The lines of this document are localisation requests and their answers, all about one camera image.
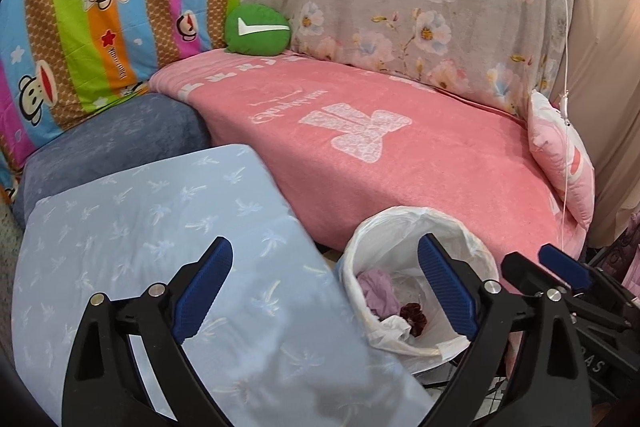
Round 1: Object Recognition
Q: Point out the dark red scrunchie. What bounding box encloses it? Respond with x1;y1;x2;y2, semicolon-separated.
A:
397;302;428;338

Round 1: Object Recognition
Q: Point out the pink blanket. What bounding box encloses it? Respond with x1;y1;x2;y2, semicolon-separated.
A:
149;48;588;268

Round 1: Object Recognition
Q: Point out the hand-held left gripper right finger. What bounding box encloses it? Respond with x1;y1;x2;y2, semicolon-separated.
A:
417;233;593;427

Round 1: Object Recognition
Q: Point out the blue-grey cushion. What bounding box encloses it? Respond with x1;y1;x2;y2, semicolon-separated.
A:
12;93;211;228

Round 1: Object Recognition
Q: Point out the mauve patterned cloth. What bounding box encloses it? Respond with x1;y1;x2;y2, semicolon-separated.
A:
597;212;640;293

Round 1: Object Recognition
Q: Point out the pink pillow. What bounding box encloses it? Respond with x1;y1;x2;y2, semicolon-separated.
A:
527;89;596;228

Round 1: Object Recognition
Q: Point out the green round cushion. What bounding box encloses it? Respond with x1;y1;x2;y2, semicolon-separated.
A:
223;3;292;56

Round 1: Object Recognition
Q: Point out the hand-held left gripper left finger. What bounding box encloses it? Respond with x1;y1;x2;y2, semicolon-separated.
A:
62;236;235;427

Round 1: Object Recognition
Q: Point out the white cable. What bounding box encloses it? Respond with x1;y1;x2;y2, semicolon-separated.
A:
547;0;576;255

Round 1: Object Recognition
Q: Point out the white trash bag bin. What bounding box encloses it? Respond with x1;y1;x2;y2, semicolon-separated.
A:
336;206;501;375

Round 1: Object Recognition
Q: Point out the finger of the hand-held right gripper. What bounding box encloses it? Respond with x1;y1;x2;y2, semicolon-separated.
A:
501;251;551;300
539;243;626;308

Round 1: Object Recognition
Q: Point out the light blue patterned cushion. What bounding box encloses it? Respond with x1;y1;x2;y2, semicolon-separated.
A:
11;144;436;427

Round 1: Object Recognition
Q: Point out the striped monkey print cloth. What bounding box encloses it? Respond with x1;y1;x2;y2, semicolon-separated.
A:
0;0;246;208

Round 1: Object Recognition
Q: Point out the beige curtain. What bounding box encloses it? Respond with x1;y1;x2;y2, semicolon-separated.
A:
562;0;640;228

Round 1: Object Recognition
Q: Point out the purple cloth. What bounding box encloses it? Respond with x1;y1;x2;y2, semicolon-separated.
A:
357;269;401;318

